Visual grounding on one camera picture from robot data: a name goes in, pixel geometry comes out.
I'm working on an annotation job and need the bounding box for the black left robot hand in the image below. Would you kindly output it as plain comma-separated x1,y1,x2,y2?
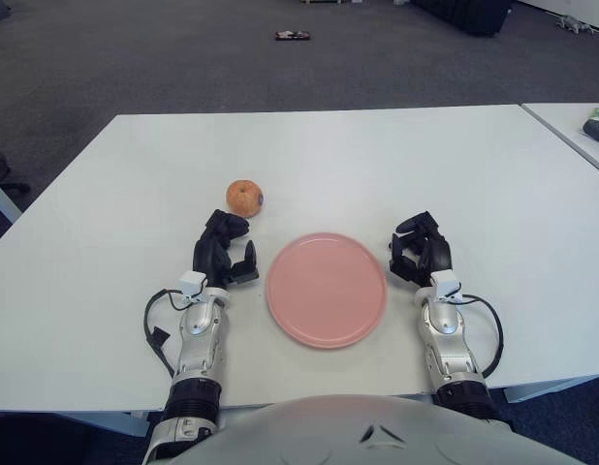
191,208,261,291

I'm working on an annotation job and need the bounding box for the large black case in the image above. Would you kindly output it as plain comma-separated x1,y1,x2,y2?
415,0,515,36

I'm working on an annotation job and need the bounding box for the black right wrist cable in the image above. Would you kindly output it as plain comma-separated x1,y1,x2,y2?
457,294,504,382

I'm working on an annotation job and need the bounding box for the small grey toy figure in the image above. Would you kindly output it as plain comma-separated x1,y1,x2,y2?
556,15,594,34

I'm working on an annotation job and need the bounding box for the white table support beam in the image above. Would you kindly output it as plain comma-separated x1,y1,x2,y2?
502,372,599,403

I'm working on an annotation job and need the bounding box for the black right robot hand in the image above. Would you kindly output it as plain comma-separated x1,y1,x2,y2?
387,210,454,288

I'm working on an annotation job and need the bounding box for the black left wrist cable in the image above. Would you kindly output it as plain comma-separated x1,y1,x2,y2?
143,289,194,379

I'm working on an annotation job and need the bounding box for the pink round plate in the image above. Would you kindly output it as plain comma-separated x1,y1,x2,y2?
266,232,389,350

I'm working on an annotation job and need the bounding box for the grey robot torso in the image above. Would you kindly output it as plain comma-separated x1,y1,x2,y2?
171,392,580,465

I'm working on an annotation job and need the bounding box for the white desk leg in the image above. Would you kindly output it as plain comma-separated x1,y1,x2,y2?
0,172,23,225

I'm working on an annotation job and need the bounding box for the orange-red apple with sticker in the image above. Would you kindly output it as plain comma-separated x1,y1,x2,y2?
225,179,265,219

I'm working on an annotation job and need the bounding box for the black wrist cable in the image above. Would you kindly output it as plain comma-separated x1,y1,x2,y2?
143,289,194,379
457,294,504,382

